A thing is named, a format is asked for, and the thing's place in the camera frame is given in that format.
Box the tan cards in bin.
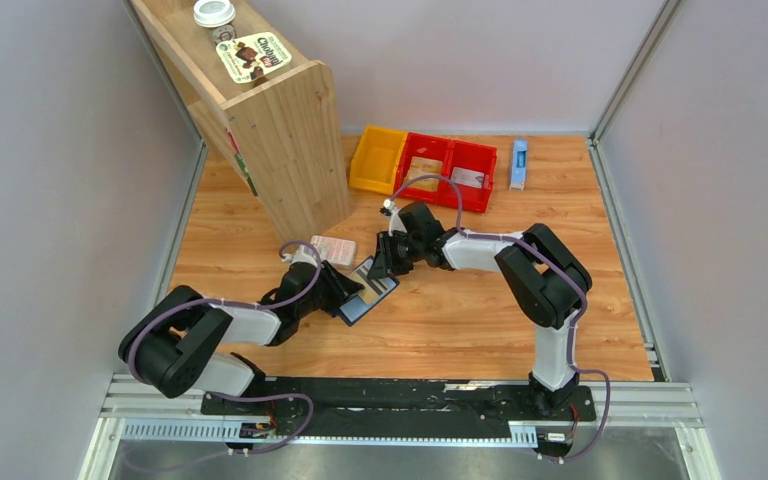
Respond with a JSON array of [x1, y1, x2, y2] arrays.
[[404, 156, 443, 193]]

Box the red plastic bin right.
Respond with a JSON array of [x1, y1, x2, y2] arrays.
[[443, 140, 497, 213]]

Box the Chobani yogurt lid pack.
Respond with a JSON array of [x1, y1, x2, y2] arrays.
[[216, 32, 292, 84]]

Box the silver card in bin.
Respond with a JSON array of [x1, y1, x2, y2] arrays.
[[451, 167, 486, 189]]

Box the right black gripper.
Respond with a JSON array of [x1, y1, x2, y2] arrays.
[[367, 231, 424, 281]]

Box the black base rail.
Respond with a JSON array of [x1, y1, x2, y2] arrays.
[[200, 377, 597, 440]]

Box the navy blue card holder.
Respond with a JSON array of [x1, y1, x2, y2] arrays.
[[334, 256, 401, 328]]

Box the red patterned tissue pack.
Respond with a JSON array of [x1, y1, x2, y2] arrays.
[[310, 235, 357, 269]]

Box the wooden shelf unit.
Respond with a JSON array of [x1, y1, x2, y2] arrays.
[[132, 1, 351, 241]]

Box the red plastic bin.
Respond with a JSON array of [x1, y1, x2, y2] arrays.
[[394, 132, 451, 203], [443, 140, 497, 213]]

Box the purple cable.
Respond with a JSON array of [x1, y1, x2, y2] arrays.
[[383, 174, 612, 462], [125, 240, 324, 386]]

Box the blue white toothpaste box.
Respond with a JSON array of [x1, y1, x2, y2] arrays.
[[509, 138, 529, 191]]

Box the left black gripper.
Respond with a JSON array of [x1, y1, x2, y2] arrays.
[[296, 260, 365, 319]]

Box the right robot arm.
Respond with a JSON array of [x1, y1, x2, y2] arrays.
[[368, 200, 592, 419]]

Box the gold credit card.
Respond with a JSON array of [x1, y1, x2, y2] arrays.
[[349, 257, 398, 305]]

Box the red plastic bin left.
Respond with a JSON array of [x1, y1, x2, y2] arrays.
[[394, 132, 451, 203]]

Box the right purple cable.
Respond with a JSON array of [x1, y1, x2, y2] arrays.
[[383, 174, 612, 462]]

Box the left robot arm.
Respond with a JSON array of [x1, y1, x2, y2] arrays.
[[118, 261, 366, 415]]

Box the yellow plastic bin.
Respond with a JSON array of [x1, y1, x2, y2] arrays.
[[349, 125, 408, 195]]

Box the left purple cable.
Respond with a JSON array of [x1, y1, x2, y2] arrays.
[[125, 240, 324, 386]]

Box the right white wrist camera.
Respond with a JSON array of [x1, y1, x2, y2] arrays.
[[380, 199, 405, 234]]

